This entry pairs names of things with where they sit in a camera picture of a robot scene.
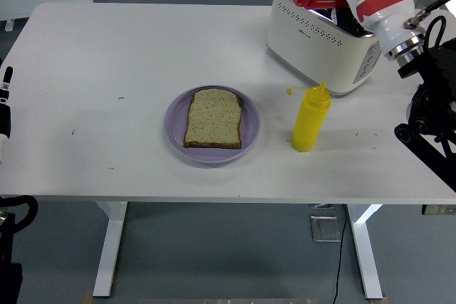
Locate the purple round plate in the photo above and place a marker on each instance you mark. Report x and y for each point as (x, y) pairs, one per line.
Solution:
(174, 133)

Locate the clear plastic floor cover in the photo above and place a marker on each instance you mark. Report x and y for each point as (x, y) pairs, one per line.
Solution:
(325, 229)

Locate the speckled bread slice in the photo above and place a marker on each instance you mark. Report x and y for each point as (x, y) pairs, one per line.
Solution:
(213, 119)

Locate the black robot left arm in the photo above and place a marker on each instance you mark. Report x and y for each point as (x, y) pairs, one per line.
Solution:
(7, 247)

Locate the yellow squeeze bottle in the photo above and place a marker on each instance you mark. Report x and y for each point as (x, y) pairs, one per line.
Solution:
(309, 122)

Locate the white table leg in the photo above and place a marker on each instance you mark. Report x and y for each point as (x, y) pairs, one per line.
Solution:
(365, 254)
(110, 247)

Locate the white two-slot toaster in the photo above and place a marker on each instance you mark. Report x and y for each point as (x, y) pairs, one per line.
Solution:
(313, 47)

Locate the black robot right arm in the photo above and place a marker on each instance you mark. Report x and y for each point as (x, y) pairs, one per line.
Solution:
(434, 79)

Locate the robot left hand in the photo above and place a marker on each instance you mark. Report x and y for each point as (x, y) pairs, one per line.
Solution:
(5, 119)

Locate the brown cardboard pad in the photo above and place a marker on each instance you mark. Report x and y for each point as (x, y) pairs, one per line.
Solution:
(377, 301)

